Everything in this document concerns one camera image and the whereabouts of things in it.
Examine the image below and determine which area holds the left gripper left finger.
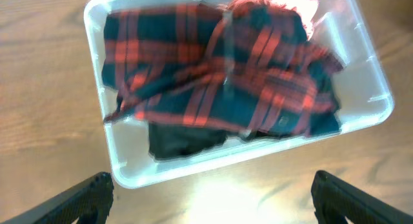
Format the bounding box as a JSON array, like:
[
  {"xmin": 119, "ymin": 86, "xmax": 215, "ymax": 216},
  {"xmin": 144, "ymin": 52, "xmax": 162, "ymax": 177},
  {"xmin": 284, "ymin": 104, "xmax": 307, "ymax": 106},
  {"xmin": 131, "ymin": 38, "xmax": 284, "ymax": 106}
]
[{"xmin": 3, "ymin": 172, "xmax": 114, "ymax": 224}]

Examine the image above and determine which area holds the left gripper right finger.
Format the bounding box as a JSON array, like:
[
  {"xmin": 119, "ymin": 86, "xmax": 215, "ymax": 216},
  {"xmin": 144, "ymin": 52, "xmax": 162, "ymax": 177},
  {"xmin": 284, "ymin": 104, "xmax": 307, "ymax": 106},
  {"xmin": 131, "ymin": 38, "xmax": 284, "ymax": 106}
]
[{"xmin": 311, "ymin": 170, "xmax": 412, "ymax": 224}]

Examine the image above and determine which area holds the black garment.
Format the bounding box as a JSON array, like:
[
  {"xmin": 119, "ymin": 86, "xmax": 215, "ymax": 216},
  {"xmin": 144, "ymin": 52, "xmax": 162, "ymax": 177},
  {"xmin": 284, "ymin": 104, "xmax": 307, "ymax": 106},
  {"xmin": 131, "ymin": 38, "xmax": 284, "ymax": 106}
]
[{"xmin": 148, "ymin": 123, "xmax": 228, "ymax": 160}]

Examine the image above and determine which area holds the red navy plaid shirt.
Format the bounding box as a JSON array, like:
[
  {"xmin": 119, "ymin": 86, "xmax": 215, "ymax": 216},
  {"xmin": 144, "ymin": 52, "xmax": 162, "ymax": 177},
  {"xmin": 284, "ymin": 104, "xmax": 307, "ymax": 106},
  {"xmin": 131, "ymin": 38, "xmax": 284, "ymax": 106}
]
[{"xmin": 102, "ymin": 3, "xmax": 343, "ymax": 136}]

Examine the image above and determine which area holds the pink garment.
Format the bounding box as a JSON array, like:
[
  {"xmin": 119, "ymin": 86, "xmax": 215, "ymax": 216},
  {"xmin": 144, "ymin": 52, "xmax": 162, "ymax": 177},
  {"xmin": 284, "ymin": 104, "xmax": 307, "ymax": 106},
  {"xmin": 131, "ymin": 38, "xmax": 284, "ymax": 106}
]
[{"xmin": 221, "ymin": 0, "xmax": 319, "ymax": 39}]

